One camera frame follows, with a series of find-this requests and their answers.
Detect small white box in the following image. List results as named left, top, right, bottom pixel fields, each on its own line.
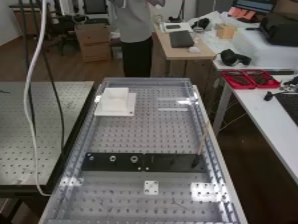
left=93, top=86, right=138, bottom=118

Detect thin stick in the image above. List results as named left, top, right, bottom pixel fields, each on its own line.
left=190, top=119, right=214, bottom=168

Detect black plate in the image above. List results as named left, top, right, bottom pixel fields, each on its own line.
left=82, top=151, right=207, bottom=174

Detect wooden desk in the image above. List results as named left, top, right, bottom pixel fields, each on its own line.
left=150, top=30, right=217, bottom=80

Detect red tray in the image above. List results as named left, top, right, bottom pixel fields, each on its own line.
left=219, top=69, right=258, bottom=91
left=244, top=69, right=282, bottom=90

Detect small white square plate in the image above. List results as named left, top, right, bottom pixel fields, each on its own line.
left=142, top=180, right=161, bottom=196

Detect person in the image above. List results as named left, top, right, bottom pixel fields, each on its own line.
left=106, top=0, right=167, bottom=79

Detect cardboard box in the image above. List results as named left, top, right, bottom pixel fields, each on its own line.
left=73, top=23, right=113, bottom=63

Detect black headphones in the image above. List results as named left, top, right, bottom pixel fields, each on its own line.
left=219, top=48, right=252, bottom=67

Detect long white desk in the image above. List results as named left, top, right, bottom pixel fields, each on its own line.
left=211, top=74, right=298, bottom=186

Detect clear box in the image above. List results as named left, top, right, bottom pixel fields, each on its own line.
left=38, top=77, right=248, bottom=224

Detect wooden block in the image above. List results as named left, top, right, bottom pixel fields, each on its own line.
left=214, top=23, right=236, bottom=41

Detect black keyboard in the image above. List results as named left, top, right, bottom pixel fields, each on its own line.
left=272, top=92, right=298, bottom=127

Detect black bag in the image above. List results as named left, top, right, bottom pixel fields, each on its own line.
left=258, top=12, right=298, bottom=48

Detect screen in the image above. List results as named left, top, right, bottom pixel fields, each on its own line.
left=231, top=0, right=276, bottom=14

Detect black cable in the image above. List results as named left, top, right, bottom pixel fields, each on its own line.
left=18, top=0, right=66, bottom=152

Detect white cable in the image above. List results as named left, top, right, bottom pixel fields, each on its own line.
left=22, top=0, right=53, bottom=197

